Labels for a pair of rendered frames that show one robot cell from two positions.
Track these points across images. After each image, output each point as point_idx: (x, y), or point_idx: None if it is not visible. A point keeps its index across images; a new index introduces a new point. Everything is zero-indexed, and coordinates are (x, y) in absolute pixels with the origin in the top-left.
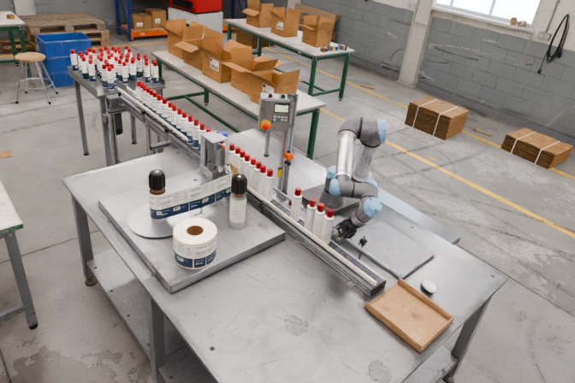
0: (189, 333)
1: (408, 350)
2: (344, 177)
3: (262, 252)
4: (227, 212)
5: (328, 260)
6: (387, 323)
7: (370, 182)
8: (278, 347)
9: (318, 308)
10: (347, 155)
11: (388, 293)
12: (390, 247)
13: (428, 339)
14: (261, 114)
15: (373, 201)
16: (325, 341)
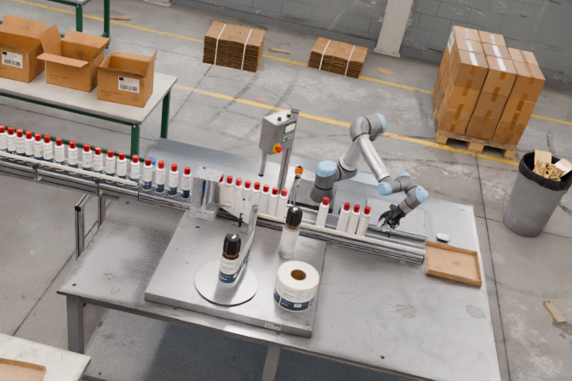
0: (357, 357)
1: (473, 288)
2: (389, 178)
3: (324, 268)
4: (265, 246)
5: (374, 250)
6: (449, 277)
7: (407, 174)
8: (414, 331)
9: (404, 290)
10: (378, 156)
11: (428, 256)
12: None
13: (481, 275)
14: (274, 139)
15: (422, 190)
16: (431, 310)
